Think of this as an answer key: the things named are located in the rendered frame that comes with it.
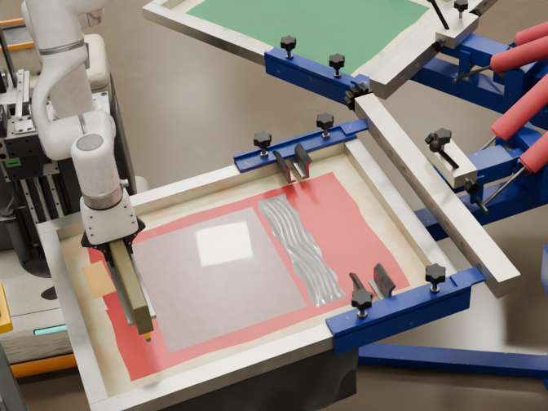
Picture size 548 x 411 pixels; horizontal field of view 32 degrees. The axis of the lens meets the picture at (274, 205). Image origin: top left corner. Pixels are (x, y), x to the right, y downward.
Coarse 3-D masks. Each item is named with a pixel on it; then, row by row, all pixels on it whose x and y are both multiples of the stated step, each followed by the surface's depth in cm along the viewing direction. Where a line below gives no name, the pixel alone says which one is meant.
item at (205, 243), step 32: (288, 192) 228; (320, 192) 227; (192, 224) 223; (224, 224) 222; (256, 224) 221; (320, 224) 219; (352, 224) 218; (96, 256) 217; (160, 256) 216; (192, 256) 215; (224, 256) 214; (256, 256) 213; (160, 288) 208
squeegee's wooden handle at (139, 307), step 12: (120, 240) 193; (120, 252) 190; (120, 264) 188; (132, 264) 188; (120, 276) 187; (132, 276) 185; (132, 288) 183; (132, 300) 181; (144, 300) 181; (132, 312) 183; (144, 312) 181; (144, 324) 183
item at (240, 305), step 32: (288, 256) 213; (352, 256) 211; (384, 256) 210; (192, 288) 208; (224, 288) 207; (256, 288) 206; (288, 288) 206; (352, 288) 204; (160, 320) 202; (192, 320) 201; (224, 320) 200; (256, 320) 199; (288, 320) 199; (128, 352) 196; (160, 352) 195; (192, 352) 195
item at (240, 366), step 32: (288, 160) 232; (320, 160) 236; (352, 160) 233; (160, 192) 226; (192, 192) 228; (384, 192) 220; (64, 224) 221; (416, 224) 212; (64, 288) 206; (64, 320) 199; (256, 352) 189; (288, 352) 189; (96, 384) 186; (160, 384) 185; (192, 384) 184; (224, 384) 188
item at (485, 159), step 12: (468, 156) 220; (480, 156) 219; (492, 156) 219; (504, 156) 219; (480, 168) 216; (492, 168) 217; (504, 168) 218; (444, 180) 214; (492, 180) 220; (456, 192) 218
